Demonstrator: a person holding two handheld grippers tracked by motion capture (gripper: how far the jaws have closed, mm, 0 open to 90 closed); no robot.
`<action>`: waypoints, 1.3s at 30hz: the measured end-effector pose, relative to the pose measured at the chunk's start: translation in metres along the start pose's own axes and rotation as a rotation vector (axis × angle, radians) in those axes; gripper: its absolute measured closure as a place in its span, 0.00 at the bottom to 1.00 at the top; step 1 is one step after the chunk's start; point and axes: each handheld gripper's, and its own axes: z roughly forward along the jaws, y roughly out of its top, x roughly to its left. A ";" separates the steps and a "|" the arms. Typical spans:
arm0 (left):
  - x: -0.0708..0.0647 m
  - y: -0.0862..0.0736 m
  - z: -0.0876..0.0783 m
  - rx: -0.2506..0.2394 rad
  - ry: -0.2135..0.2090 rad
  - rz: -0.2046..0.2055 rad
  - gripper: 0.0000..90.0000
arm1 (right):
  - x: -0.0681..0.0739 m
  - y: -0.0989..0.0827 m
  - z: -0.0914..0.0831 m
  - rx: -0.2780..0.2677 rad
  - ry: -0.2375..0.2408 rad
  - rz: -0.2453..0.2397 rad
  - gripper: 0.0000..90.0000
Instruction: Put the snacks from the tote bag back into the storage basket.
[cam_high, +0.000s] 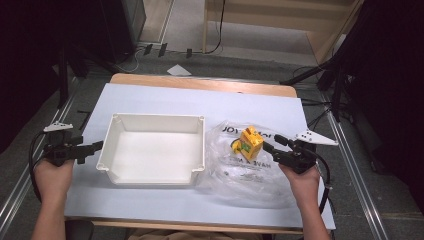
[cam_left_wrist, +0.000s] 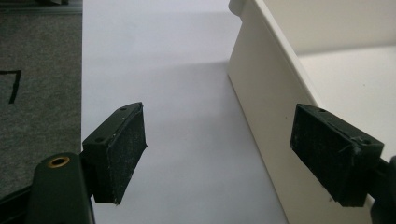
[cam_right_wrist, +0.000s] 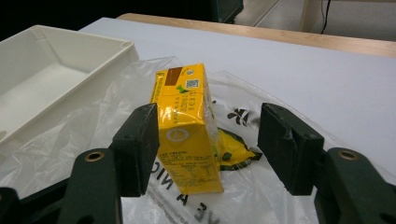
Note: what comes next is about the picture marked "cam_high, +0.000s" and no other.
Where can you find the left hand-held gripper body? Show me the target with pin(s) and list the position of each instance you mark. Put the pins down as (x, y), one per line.
(58, 150)

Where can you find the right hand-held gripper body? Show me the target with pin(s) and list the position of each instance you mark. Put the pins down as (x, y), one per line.
(300, 155)

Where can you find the yellow toy block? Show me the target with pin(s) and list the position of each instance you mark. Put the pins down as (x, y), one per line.
(250, 143)

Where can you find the clear plastic bag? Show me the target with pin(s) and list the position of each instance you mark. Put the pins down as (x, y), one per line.
(240, 180)

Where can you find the person's right hand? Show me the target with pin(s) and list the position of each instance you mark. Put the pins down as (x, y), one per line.
(301, 185)

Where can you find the person's left hand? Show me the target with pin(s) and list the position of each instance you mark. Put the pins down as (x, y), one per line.
(53, 180)

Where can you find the white plastic bin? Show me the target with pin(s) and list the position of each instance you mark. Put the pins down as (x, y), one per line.
(153, 153)

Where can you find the black tripod stand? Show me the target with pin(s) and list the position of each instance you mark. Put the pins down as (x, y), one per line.
(335, 83)

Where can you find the pale blue table sheet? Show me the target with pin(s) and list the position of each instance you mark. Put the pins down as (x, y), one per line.
(166, 100)

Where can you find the black tape strip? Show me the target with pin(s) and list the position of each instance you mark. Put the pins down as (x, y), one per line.
(147, 49)
(162, 49)
(189, 53)

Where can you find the white paper sheet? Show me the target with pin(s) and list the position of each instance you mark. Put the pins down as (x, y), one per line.
(179, 70)

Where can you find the person's lap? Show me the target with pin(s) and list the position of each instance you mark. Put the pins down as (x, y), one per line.
(193, 235)

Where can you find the wooden shelf unit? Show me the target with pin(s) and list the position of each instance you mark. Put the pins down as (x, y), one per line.
(266, 20)

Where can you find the dark cabinet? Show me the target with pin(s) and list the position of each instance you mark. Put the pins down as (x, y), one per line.
(123, 26)

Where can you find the metal floor rail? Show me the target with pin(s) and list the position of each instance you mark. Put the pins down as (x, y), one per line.
(30, 186)
(356, 173)

